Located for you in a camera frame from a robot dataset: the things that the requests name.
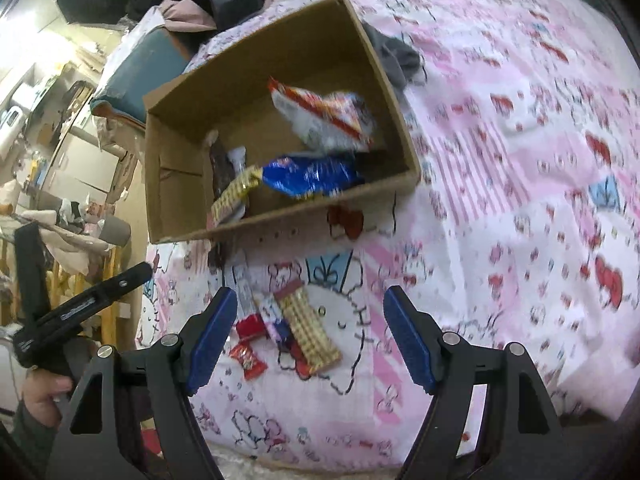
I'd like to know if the grey cloth beside box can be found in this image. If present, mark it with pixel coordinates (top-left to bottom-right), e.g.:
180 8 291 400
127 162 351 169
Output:
361 22 427 92

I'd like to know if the yellow wafer snack packet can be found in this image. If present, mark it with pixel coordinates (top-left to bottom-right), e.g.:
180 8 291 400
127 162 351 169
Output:
274 280 342 375

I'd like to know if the white stick snack packet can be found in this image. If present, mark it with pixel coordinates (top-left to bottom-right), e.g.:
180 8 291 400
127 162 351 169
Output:
232 263 293 349

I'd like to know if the brown cardboard box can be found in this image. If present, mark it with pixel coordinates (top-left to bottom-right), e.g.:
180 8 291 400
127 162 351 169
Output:
143 0 420 243

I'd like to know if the white red snack bag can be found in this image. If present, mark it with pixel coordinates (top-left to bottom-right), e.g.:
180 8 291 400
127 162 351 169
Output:
268 78 375 154

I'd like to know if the teal cushion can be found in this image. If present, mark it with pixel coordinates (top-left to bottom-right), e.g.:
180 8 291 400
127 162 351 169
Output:
90 27 196 130

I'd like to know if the dark chocolate packet in box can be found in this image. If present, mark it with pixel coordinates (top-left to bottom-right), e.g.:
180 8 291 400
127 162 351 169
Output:
207 130 235 198

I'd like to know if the blue yellow snack bag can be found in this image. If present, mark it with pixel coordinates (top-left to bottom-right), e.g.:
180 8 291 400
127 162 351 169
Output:
259 155 364 200

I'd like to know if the red chocolate bar packet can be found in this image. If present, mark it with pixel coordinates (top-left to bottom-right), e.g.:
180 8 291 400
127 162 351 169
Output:
235 313 267 344

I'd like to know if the pink cartoon bed sheet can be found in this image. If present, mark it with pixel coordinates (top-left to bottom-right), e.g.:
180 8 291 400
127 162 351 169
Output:
134 0 640 461

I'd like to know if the yellow wafer packet in box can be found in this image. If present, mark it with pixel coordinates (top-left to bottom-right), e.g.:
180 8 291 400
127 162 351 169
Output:
207 166 262 229

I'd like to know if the small red candy packet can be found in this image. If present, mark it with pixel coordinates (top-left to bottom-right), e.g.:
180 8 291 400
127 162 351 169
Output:
230 342 268 380

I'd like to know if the person's left hand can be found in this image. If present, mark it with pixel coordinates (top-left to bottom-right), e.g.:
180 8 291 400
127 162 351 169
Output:
22 368 74 428

